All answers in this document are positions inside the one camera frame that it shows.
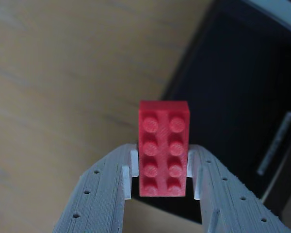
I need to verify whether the black rectangular box bin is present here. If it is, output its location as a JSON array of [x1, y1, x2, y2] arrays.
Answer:
[[131, 0, 291, 233]]

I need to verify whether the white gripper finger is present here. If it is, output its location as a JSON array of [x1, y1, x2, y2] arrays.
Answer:
[[52, 143, 140, 233], [187, 144, 291, 233]]

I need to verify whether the red lego block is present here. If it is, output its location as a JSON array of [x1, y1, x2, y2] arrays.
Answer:
[[138, 100, 191, 197]]

